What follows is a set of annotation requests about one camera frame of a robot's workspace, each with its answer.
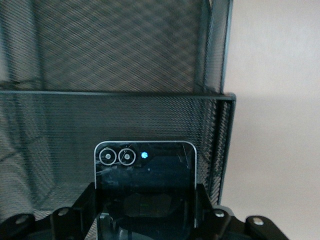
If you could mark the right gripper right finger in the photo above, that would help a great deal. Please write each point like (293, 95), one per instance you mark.
(225, 225)

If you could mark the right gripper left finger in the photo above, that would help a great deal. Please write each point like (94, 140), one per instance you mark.
(62, 225)

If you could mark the black smartphone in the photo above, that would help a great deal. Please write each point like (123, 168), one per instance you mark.
(150, 170)

